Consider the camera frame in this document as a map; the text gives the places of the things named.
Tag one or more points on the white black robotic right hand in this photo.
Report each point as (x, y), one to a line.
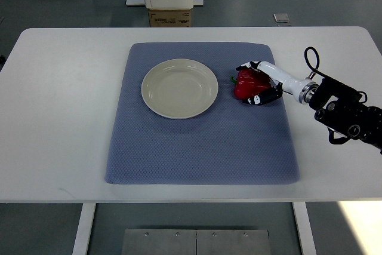
(282, 82)

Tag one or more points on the red bell pepper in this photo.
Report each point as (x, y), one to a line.
(249, 83)

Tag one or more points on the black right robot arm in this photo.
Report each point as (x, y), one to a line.
(339, 107)

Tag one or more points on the small grey floor plate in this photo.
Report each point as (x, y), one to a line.
(281, 17)

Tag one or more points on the cream round plate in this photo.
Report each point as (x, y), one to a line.
(179, 88)

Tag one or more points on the blue textured mat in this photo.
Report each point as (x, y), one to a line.
(229, 144)

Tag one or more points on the right white table leg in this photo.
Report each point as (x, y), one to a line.
(304, 230)

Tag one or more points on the white table leg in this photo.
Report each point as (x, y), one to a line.
(304, 230)
(84, 229)

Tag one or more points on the cardboard box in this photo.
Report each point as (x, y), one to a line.
(169, 18)

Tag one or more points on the left white table leg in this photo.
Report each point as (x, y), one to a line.
(84, 229)

